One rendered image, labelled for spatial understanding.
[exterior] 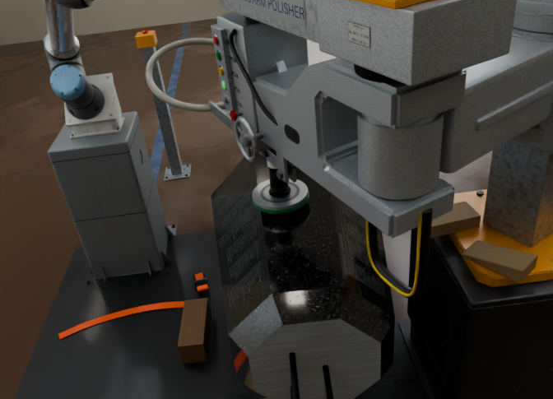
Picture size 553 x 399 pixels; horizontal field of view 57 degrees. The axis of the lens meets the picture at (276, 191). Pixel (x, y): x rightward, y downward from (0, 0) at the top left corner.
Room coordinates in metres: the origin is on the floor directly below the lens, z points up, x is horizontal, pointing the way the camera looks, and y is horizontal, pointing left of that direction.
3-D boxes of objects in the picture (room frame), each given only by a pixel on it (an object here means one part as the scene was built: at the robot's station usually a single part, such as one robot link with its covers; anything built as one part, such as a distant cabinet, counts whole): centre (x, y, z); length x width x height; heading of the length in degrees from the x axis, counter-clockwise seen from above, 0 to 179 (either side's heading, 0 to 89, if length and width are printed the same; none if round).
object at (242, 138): (1.50, 0.04, 1.20); 0.15 x 0.10 x 0.15; 26
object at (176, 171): (3.51, 0.74, 0.54); 0.20 x 0.20 x 1.09; 1
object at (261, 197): (1.66, -0.01, 0.87); 0.21 x 0.21 x 0.01
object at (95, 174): (2.53, 0.92, 0.43); 0.50 x 0.50 x 0.85; 2
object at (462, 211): (1.46, -0.59, 0.81); 0.20 x 0.10 x 0.05; 99
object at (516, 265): (1.24, -0.68, 0.80); 0.20 x 0.10 x 0.05; 38
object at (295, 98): (1.30, -0.17, 1.30); 0.74 x 0.23 x 0.49; 26
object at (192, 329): (1.78, 0.47, 0.07); 0.30 x 0.12 x 0.12; 179
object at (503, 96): (1.31, -0.68, 1.36); 0.74 x 0.34 x 0.25; 123
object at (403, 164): (1.06, -0.30, 1.34); 0.19 x 0.19 x 0.20
